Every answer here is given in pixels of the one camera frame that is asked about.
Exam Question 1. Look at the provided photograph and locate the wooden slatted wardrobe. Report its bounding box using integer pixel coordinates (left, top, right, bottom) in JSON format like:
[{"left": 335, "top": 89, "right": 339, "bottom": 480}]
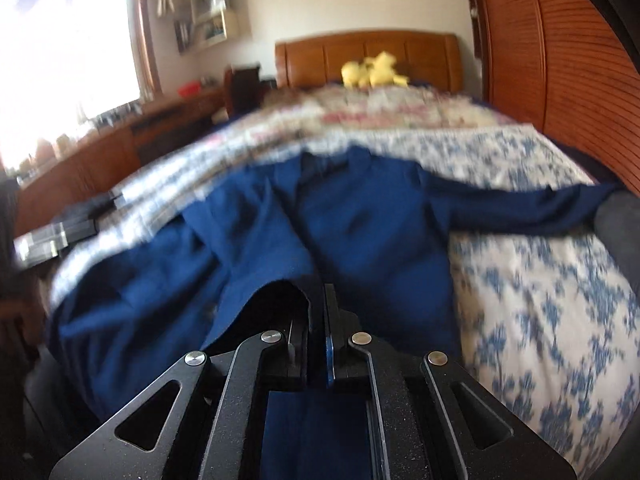
[{"left": 460, "top": 0, "right": 640, "bottom": 186}]

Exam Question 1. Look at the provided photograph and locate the wooden bed headboard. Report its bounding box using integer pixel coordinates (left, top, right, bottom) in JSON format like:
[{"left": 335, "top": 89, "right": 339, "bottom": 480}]
[{"left": 274, "top": 30, "right": 463, "bottom": 93}]

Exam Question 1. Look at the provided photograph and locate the pink floral quilt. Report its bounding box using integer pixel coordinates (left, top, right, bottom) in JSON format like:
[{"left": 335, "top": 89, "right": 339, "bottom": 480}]
[{"left": 200, "top": 82, "right": 521, "bottom": 161}]

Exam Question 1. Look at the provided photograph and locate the white wall shelf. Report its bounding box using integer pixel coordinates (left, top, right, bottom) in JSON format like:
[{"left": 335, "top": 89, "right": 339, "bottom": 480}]
[{"left": 172, "top": 0, "right": 251, "bottom": 53}]

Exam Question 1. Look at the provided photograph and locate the bright window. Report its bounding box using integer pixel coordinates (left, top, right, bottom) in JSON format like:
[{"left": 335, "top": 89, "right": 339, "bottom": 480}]
[{"left": 0, "top": 0, "right": 146, "bottom": 171}]

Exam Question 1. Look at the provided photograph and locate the blue floral white blanket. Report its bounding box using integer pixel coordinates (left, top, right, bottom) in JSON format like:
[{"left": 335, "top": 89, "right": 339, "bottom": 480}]
[{"left": 47, "top": 124, "right": 640, "bottom": 471}]

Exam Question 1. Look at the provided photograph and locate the grey trouser leg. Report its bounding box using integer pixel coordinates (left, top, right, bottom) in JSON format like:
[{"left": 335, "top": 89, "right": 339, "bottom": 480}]
[{"left": 592, "top": 192, "right": 640, "bottom": 321}]

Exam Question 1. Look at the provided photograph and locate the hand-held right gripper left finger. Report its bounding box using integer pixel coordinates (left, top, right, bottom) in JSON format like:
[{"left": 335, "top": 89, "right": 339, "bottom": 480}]
[{"left": 47, "top": 281, "right": 322, "bottom": 480}]

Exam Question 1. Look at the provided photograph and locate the dark wooden chair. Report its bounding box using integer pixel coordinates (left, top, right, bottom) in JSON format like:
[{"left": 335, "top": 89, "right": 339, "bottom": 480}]
[{"left": 224, "top": 64, "right": 276, "bottom": 117}]

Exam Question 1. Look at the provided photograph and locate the yellow plush toy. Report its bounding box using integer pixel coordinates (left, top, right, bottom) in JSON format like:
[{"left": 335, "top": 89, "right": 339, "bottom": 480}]
[{"left": 341, "top": 51, "right": 408, "bottom": 90}]

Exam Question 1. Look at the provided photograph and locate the navy blue jacket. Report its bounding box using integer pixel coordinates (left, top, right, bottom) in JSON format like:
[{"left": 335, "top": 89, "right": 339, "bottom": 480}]
[{"left": 42, "top": 145, "right": 626, "bottom": 480}]

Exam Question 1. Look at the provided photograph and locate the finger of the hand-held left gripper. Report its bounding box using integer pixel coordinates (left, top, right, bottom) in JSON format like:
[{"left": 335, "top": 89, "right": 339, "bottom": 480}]
[
  {"left": 14, "top": 220, "right": 97, "bottom": 267},
  {"left": 54, "top": 191, "right": 127, "bottom": 241}
]

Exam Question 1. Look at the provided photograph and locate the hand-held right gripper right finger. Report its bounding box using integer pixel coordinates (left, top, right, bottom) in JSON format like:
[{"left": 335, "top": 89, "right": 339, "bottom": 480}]
[{"left": 322, "top": 284, "right": 591, "bottom": 480}]

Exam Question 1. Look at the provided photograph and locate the long wooden cabinet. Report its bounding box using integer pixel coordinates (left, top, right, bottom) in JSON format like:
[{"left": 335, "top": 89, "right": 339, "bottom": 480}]
[{"left": 15, "top": 85, "right": 231, "bottom": 241}]

